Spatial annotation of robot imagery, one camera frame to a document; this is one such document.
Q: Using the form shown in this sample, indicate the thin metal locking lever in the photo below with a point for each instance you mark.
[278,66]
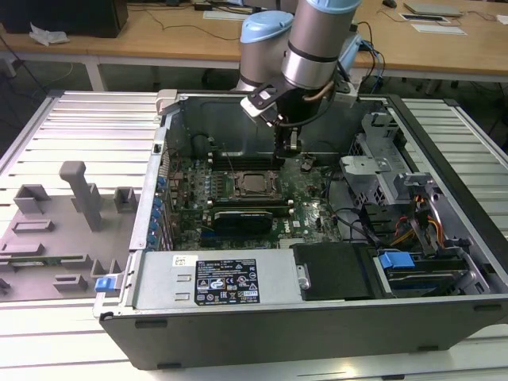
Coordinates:
[228,156]
[262,195]

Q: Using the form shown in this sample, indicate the silver CPU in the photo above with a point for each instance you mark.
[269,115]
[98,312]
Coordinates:
[256,183]

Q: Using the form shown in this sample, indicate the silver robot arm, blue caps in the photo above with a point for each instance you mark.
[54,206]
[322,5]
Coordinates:
[313,39]

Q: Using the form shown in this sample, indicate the CPU socket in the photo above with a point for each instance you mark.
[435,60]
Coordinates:
[281,191]

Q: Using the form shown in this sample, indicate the blue expansion slot clip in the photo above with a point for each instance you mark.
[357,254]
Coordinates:
[160,183]
[153,226]
[151,239]
[157,204]

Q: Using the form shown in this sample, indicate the black RAM stick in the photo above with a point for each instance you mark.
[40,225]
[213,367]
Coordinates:
[254,207]

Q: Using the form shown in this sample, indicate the metal drive cage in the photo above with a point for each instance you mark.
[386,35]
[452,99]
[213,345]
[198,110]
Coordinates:
[371,174]

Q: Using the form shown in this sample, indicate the white paper sheet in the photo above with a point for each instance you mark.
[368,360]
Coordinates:
[436,28]
[222,14]

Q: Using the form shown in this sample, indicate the green motherboard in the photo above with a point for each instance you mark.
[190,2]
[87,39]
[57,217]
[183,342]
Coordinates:
[305,226]

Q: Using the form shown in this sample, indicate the grey case latch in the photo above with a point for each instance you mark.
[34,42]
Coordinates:
[166,101]

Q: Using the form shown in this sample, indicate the black graphics card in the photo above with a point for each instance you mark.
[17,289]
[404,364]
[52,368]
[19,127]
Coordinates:
[242,224]

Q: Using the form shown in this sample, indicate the black power adapter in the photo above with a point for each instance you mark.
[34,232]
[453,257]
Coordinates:
[202,7]

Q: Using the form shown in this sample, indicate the wooden desk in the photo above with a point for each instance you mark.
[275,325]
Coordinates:
[158,43]

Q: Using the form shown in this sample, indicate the black computer mouse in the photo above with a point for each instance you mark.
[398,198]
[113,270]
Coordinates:
[389,3]

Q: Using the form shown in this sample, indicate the grey flat laptop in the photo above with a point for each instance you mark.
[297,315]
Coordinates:
[432,8]

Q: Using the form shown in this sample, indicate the black label sticker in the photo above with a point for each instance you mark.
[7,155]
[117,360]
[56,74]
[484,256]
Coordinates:
[227,282]

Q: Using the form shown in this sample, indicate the blue disk carrier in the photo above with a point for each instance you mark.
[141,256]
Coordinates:
[395,264]

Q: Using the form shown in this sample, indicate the grey power supply unit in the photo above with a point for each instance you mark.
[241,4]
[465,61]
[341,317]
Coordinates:
[158,278]

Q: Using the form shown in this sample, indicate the black open PC case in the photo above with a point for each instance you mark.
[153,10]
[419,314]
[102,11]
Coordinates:
[278,337]

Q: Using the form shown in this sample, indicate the black box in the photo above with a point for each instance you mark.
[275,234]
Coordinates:
[59,16]

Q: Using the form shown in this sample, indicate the crumpled white paper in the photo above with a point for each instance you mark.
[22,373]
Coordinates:
[47,35]

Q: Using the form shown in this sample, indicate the blue case latch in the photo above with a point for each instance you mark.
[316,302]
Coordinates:
[103,284]

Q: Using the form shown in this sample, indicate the grey parts rack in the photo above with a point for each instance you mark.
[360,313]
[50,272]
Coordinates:
[59,238]

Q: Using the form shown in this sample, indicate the green RAM stick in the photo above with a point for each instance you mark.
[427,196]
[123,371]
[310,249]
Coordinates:
[35,262]

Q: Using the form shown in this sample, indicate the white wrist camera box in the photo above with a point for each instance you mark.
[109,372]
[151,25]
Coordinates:
[258,100]

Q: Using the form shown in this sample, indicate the metal disk bay bracket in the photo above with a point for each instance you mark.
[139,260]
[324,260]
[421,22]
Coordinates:
[448,222]

